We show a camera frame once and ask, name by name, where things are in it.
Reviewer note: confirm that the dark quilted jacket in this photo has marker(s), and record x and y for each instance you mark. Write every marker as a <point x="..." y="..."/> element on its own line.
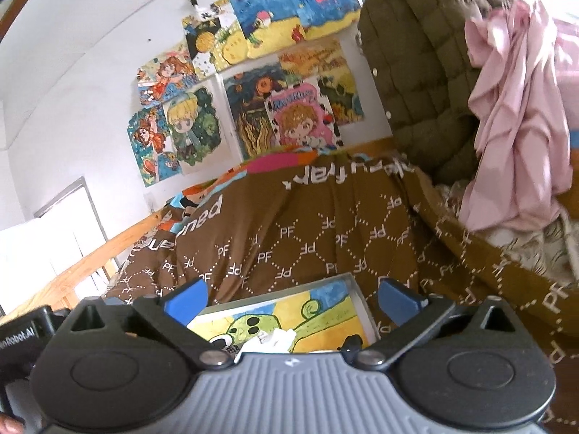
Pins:
<point x="416" y="77"/>

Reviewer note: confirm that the small black item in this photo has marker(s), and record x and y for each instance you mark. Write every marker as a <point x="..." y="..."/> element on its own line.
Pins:
<point x="352" y="343"/>

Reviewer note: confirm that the wooden bed rail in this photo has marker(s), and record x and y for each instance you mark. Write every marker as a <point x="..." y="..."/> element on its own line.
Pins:
<point x="90" y="262"/>

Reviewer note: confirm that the brown printed blanket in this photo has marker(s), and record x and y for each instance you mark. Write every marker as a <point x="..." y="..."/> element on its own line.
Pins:
<point x="316" y="217"/>

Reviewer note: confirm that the group of colourful wall drawings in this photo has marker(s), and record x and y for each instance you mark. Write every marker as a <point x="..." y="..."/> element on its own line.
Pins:
<point x="190" y="122"/>

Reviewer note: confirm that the window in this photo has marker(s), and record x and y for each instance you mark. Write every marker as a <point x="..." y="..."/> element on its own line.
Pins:
<point x="59" y="235"/>

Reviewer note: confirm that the light grey cloth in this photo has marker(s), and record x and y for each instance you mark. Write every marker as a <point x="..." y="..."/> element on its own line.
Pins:
<point x="271" y="341"/>

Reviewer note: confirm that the person's left hand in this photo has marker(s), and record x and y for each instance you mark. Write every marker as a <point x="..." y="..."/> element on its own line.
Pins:
<point x="9" y="424"/>

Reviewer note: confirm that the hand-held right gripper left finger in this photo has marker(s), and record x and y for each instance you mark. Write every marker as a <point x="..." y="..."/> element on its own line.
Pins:
<point x="185" y="300"/>

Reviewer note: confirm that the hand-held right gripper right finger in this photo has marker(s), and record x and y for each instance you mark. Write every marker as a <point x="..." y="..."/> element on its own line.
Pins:
<point x="398" y="300"/>

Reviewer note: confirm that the pink cloth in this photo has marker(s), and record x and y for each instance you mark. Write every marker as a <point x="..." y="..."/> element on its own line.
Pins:
<point x="511" y="122"/>

